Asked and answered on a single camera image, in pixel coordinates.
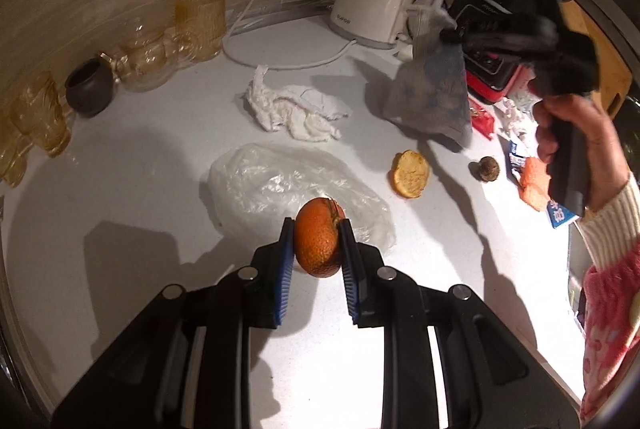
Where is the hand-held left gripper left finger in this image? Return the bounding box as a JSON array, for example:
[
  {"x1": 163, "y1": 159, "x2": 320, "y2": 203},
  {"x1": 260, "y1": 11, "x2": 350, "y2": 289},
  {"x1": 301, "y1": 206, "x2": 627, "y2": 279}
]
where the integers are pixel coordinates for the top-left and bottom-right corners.
[{"x1": 50, "y1": 217, "x2": 296, "y2": 429}]

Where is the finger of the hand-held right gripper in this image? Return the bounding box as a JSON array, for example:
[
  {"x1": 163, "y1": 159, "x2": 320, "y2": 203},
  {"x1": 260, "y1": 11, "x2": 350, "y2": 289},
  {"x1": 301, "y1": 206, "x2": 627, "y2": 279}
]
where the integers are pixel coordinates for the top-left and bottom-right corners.
[
  {"x1": 452, "y1": 16, "x2": 541, "y2": 38},
  {"x1": 439, "y1": 28, "x2": 538, "y2": 60}
]

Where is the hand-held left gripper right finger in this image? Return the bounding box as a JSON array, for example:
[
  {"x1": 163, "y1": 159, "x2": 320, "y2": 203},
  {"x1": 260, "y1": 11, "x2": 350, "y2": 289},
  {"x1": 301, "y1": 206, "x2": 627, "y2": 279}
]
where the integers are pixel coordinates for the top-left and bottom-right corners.
[{"x1": 340, "y1": 218, "x2": 581, "y2": 429}]

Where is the orange fruit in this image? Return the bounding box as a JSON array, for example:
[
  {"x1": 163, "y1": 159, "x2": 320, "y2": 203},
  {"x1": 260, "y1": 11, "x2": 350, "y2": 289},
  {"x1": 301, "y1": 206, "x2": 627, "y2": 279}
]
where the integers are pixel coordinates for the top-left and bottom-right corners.
[{"x1": 293, "y1": 198, "x2": 347, "y2": 279}]

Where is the red snack packet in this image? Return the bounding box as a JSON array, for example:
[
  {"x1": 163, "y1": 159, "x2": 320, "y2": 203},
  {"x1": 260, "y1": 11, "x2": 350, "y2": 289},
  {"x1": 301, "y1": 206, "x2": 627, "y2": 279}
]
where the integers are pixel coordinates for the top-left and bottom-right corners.
[{"x1": 470, "y1": 106, "x2": 496, "y2": 141}]

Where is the clear plastic bag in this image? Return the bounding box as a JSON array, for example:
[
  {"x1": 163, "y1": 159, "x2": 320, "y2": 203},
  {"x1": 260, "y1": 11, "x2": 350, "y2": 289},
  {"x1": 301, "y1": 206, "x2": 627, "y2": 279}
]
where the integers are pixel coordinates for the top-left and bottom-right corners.
[{"x1": 207, "y1": 143, "x2": 397, "y2": 255}]

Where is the small white blue carton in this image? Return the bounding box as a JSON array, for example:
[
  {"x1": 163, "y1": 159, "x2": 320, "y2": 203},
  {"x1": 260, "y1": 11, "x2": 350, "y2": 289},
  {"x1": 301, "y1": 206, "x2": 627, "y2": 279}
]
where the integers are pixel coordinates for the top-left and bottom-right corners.
[{"x1": 505, "y1": 139, "x2": 531, "y2": 182}]

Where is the orange peel piece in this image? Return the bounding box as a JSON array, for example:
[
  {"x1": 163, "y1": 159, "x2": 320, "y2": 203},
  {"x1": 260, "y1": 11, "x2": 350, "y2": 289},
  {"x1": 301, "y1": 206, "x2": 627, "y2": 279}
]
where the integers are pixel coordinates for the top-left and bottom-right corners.
[{"x1": 390, "y1": 150, "x2": 431, "y2": 200}]

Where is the small brown nut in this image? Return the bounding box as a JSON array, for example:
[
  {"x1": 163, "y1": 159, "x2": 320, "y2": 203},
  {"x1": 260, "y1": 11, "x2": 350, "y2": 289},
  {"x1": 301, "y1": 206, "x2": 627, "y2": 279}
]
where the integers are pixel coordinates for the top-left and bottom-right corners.
[{"x1": 468, "y1": 156, "x2": 501, "y2": 182}]

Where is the orange foam fruit net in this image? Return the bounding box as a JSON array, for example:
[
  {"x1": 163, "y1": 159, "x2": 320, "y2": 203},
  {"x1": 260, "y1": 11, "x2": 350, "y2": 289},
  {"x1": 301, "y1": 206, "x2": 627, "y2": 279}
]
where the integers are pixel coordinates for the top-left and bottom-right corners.
[{"x1": 517, "y1": 156, "x2": 553, "y2": 212}]

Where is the large white tissue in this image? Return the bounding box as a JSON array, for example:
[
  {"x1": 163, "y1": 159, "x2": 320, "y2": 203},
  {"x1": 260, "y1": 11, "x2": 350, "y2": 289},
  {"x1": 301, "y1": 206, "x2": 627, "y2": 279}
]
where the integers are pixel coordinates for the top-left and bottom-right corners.
[{"x1": 242, "y1": 65, "x2": 353, "y2": 142}]

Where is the person's right hand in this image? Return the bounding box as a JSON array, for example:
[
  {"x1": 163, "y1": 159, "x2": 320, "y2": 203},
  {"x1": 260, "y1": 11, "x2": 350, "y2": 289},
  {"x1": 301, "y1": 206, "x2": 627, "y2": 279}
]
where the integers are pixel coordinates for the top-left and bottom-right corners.
[{"x1": 532, "y1": 95, "x2": 631, "y2": 212}]

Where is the wooden cutting board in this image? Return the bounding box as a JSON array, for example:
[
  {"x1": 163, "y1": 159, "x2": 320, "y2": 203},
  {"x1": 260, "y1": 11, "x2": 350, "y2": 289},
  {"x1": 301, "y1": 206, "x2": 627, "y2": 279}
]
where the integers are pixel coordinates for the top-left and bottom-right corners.
[{"x1": 565, "y1": 2, "x2": 633, "y2": 115}]

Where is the small crumpled white tissue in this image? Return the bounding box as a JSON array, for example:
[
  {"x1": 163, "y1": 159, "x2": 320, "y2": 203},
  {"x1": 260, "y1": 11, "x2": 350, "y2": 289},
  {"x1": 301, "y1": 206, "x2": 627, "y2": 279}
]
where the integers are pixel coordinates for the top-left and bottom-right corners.
[{"x1": 500, "y1": 98, "x2": 538, "y2": 140}]

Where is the clear glass mug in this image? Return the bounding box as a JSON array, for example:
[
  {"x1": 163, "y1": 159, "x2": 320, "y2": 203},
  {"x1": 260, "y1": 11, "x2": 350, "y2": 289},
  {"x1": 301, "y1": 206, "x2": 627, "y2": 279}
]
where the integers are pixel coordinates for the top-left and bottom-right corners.
[
  {"x1": 165, "y1": 29, "x2": 198, "y2": 70},
  {"x1": 97, "y1": 22, "x2": 171, "y2": 92}
]

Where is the amber ribbed glass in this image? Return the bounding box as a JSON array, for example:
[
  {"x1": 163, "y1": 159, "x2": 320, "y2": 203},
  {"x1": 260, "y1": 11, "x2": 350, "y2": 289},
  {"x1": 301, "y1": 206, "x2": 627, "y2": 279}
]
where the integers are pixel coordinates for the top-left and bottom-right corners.
[
  {"x1": 175, "y1": 0, "x2": 227, "y2": 62},
  {"x1": 10, "y1": 70, "x2": 71, "y2": 158},
  {"x1": 0, "y1": 114, "x2": 28, "y2": 187}
]

